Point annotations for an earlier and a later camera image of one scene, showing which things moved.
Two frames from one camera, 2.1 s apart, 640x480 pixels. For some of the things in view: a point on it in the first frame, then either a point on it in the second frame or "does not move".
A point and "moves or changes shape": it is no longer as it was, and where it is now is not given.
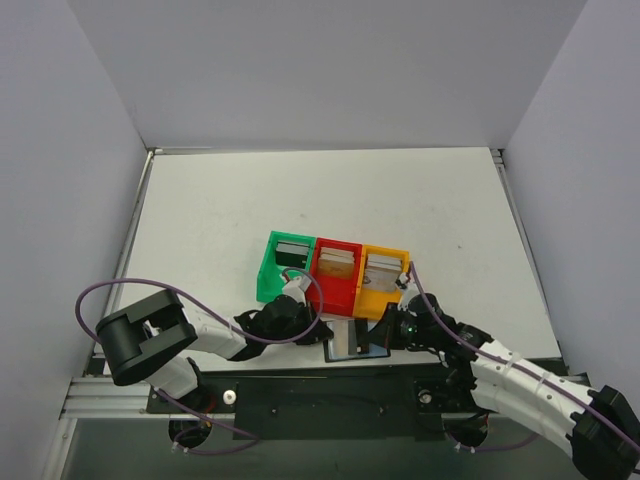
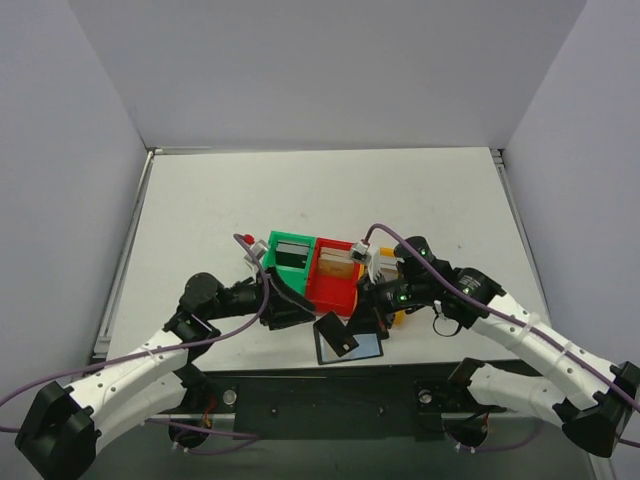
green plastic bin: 270,282 does not move
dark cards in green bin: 292,254 does not move
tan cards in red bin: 336,263 does not move
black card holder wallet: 343,345 moves or changes shape
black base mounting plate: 362,404 does not move
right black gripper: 391,330 → 373,304
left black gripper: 308,326 → 272,306
